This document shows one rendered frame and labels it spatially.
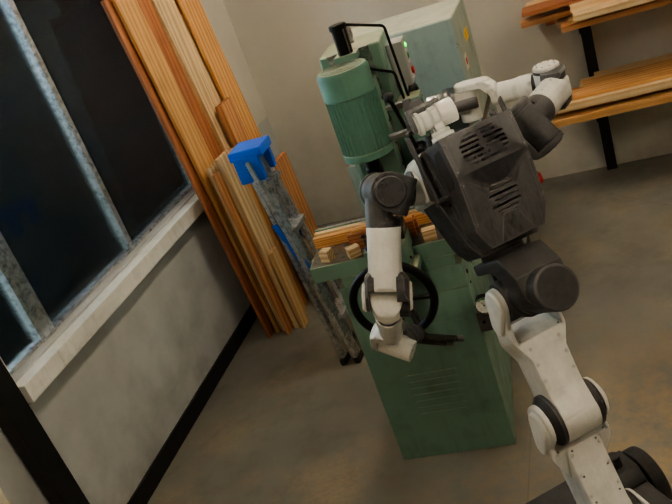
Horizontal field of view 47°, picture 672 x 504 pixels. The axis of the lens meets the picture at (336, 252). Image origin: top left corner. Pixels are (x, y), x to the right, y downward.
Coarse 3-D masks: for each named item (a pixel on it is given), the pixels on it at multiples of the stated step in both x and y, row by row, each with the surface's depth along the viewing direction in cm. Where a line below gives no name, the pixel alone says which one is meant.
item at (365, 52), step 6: (354, 48) 262; (360, 48) 261; (366, 48) 260; (336, 54) 263; (360, 54) 262; (366, 54) 261; (330, 60) 264; (366, 60) 262; (372, 60) 262; (330, 66) 265; (372, 66) 263; (372, 72) 264; (378, 78) 265; (384, 102) 268; (390, 114) 271; (390, 120) 271; (396, 138) 274; (402, 156) 277
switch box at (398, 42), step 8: (392, 40) 274; (400, 40) 269; (400, 48) 269; (392, 56) 271; (400, 56) 270; (392, 64) 272; (400, 64) 272; (408, 64) 272; (408, 72) 273; (400, 80) 274; (408, 80) 274
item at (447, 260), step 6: (432, 258) 257; (438, 258) 256; (444, 258) 256; (450, 258) 256; (426, 264) 258; (432, 264) 258; (438, 264) 257; (444, 264) 257; (450, 264) 257; (354, 276) 265; (342, 282) 267; (348, 282) 266
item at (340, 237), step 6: (420, 216) 267; (426, 216) 267; (420, 222) 268; (426, 222) 268; (330, 234) 278; (336, 234) 276; (342, 234) 276; (312, 240) 279; (318, 240) 278; (324, 240) 278; (330, 240) 277; (336, 240) 277; (342, 240) 277; (318, 246) 279; (324, 246) 279
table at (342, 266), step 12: (420, 228) 266; (420, 240) 258; (432, 240) 255; (444, 240) 253; (336, 252) 272; (420, 252) 256; (432, 252) 256; (444, 252) 255; (312, 264) 270; (324, 264) 266; (336, 264) 264; (348, 264) 263; (360, 264) 262; (420, 264) 254; (312, 276) 268; (324, 276) 267; (336, 276) 266; (348, 276) 265
